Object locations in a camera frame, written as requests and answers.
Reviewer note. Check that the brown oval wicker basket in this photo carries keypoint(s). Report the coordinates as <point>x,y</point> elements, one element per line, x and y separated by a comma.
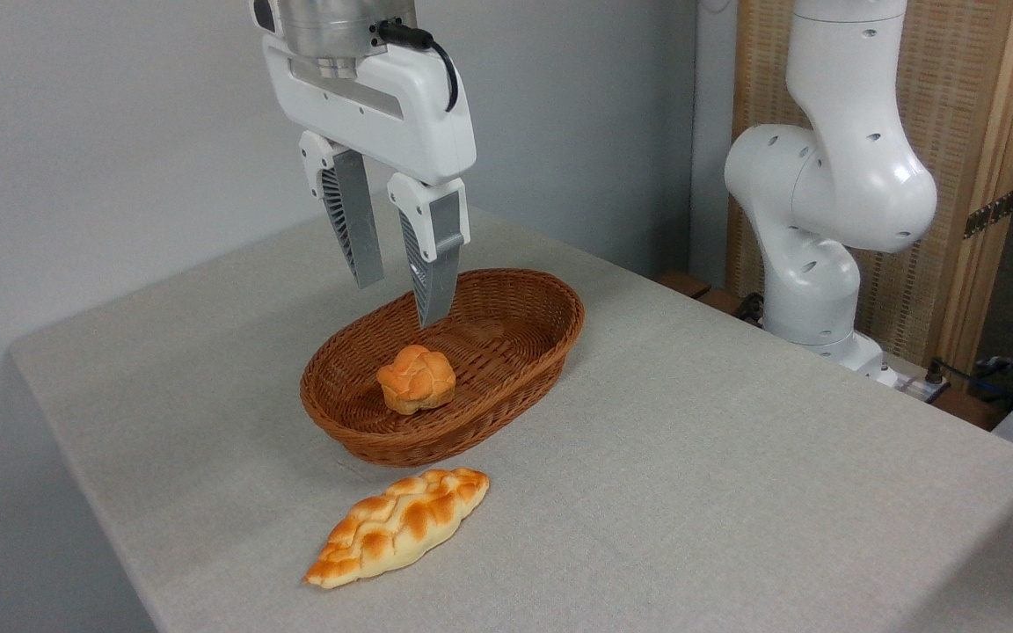
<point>506,352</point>

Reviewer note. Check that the round flower-shaped bread bun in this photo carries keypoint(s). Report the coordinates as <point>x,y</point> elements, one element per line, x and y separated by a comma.
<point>414,378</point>

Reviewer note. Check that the beige tablecloth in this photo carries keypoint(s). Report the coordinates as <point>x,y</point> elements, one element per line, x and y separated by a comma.
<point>691,483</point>

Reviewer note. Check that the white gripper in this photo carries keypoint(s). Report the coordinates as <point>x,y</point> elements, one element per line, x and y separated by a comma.
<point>401,114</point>

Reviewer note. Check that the wooden rattan folding screen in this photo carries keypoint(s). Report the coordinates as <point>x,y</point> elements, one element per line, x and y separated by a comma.
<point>955,88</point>

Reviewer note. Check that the dark metal screen hinge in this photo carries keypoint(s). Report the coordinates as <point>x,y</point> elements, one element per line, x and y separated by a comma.
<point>990,214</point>

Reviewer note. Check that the long braided bread loaf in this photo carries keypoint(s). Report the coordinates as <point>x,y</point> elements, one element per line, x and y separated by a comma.
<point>401,527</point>

